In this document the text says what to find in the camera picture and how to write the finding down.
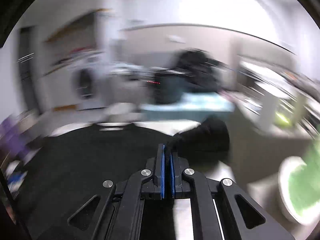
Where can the purple bag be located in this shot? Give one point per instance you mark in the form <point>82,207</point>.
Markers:
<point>12,141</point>

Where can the white washing machine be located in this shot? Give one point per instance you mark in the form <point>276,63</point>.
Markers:
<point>87,75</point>

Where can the white bowl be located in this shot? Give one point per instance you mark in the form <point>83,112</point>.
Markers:
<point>288,166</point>

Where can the black clothes pile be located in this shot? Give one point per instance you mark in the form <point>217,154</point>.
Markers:
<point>201,71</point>

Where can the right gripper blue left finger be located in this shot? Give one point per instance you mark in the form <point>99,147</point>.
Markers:
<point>159,172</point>

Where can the green wipes pack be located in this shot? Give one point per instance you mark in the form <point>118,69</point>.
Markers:
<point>304,182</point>

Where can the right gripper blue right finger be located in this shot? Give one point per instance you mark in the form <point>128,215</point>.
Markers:
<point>176,175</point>

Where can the black knit sweater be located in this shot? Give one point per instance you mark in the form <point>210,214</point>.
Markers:
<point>73,166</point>

